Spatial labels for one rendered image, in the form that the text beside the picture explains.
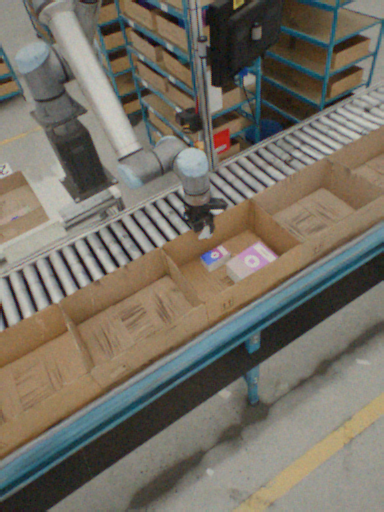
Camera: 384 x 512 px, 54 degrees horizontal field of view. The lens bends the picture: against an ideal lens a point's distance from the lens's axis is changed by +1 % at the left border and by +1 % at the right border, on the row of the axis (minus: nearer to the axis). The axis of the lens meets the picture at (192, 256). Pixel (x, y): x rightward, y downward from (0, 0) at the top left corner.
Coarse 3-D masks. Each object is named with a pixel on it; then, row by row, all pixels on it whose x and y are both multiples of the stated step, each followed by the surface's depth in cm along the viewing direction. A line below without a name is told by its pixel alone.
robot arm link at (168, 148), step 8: (168, 136) 125; (160, 144) 124; (168, 144) 122; (176, 144) 121; (184, 144) 124; (160, 152) 120; (168, 152) 121; (176, 152) 119; (168, 160) 121; (168, 168) 122
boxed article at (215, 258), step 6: (222, 246) 145; (210, 252) 143; (216, 252) 143; (222, 252) 143; (228, 252) 142; (204, 258) 142; (210, 258) 142; (216, 258) 141; (222, 258) 142; (228, 258) 144; (204, 264) 143; (210, 264) 140; (216, 264) 142; (222, 264) 144; (210, 270) 142
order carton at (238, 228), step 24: (216, 216) 139; (240, 216) 146; (264, 216) 139; (192, 240) 140; (216, 240) 148; (240, 240) 151; (264, 240) 148; (288, 240) 132; (192, 264) 146; (288, 264) 130; (216, 288) 138; (240, 288) 122; (264, 288) 131; (216, 312) 124
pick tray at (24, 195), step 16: (16, 176) 210; (0, 192) 210; (16, 192) 211; (32, 192) 209; (0, 208) 204; (16, 208) 202; (32, 208) 201; (16, 224) 185; (32, 224) 190; (0, 240) 186
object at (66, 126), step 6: (78, 108) 177; (84, 108) 176; (30, 114) 179; (78, 114) 174; (36, 120) 175; (66, 120) 172; (72, 120) 181; (42, 126) 171; (48, 126) 170; (54, 126) 170; (60, 126) 178; (66, 126) 180; (72, 126) 182; (60, 132) 181; (66, 132) 181
